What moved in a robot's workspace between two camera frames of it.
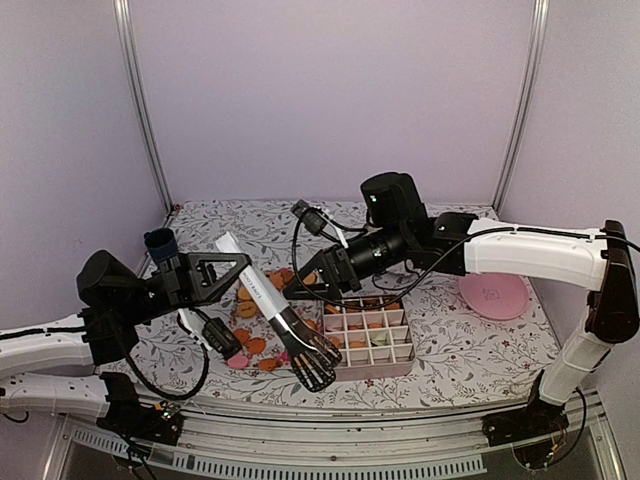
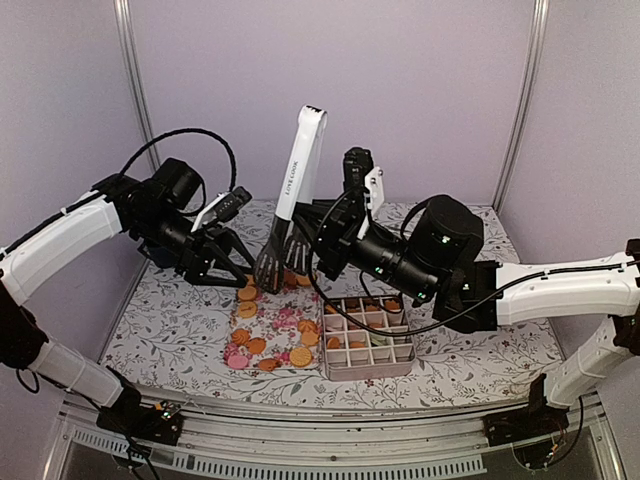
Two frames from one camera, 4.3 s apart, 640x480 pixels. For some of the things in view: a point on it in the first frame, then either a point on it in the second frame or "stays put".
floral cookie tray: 262,345 stays put
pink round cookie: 237,361 stays put
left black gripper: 177,274 to 199,249
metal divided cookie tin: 373,336 stays put
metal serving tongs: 312,356 to 288,250
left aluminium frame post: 125,18 stays put
